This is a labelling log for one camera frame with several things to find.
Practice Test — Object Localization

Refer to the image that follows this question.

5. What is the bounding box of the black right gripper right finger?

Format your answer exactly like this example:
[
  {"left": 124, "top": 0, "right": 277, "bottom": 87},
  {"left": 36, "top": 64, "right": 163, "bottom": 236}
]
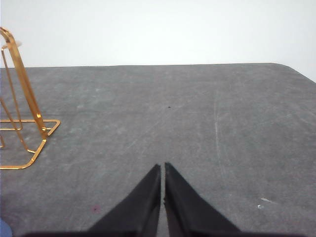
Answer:
[{"left": 164, "top": 162, "right": 242, "bottom": 237}]

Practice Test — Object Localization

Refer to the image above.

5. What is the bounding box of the light blue plastic cup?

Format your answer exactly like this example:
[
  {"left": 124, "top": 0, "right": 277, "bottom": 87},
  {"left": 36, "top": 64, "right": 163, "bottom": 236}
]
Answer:
[{"left": 0, "top": 217, "right": 13, "bottom": 237}]

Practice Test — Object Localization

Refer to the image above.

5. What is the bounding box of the gold wire cup rack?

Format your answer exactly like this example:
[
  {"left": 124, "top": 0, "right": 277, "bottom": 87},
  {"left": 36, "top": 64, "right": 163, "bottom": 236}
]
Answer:
[{"left": 0, "top": 27, "right": 60, "bottom": 170}]

